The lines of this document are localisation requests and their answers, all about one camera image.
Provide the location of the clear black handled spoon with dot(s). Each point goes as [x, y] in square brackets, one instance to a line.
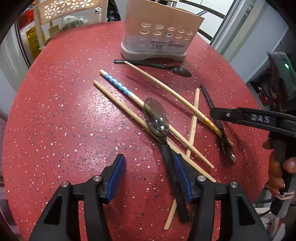
[157, 121]

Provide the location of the curved bamboo chopstick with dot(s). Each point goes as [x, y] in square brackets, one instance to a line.
[199, 114]

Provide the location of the person right hand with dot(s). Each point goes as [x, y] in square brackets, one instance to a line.
[276, 181]

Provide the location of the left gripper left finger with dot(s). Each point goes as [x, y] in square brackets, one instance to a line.
[60, 218]

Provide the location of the plain wooden chopstick long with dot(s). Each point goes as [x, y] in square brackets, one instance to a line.
[142, 123]

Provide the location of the blue patterned wooden chopstick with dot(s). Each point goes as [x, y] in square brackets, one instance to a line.
[138, 101]

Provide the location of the short wooden chopstick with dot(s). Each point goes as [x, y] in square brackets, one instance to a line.
[191, 141]

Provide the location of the black plastic spoon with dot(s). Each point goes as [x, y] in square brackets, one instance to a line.
[178, 70]

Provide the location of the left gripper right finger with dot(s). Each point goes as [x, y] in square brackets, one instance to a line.
[228, 202]

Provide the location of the beige utensil holder caddy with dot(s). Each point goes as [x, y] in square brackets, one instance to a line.
[153, 30]

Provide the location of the beige flower pattern cart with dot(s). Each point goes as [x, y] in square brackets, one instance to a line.
[48, 11]

